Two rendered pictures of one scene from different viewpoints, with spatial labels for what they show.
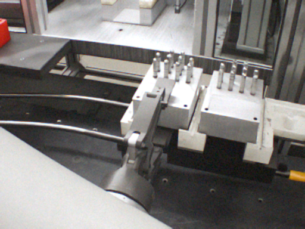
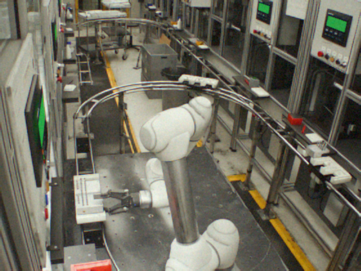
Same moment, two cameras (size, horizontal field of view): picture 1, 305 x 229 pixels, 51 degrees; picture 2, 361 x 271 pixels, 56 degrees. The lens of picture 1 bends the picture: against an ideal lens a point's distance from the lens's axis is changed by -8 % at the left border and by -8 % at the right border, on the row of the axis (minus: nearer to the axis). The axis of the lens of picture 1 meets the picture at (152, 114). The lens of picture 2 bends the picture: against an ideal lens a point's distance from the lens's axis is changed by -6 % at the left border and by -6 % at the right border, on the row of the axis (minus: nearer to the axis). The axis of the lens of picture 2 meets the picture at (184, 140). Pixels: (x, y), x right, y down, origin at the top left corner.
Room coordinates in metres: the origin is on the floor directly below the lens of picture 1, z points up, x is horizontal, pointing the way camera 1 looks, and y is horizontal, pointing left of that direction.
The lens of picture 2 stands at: (0.92, 1.32, 2.05)
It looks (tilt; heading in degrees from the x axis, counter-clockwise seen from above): 29 degrees down; 234
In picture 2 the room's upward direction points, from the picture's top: 4 degrees clockwise
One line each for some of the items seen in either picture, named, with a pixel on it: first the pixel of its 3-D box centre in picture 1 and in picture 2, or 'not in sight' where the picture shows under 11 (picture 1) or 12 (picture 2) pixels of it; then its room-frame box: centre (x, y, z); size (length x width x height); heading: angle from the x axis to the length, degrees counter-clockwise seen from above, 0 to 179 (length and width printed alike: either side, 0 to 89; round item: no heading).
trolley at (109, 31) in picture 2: not in sight; (116, 20); (-2.37, -6.18, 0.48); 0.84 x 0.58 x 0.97; 81
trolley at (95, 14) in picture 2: not in sight; (102, 34); (-1.61, -5.08, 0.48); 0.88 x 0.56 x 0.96; 1
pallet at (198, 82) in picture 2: not in sight; (198, 83); (-1.10, -1.34, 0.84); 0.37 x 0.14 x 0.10; 131
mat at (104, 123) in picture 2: not in sight; (96, 75); (-1.14, -4.24, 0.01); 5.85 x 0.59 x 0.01; 73
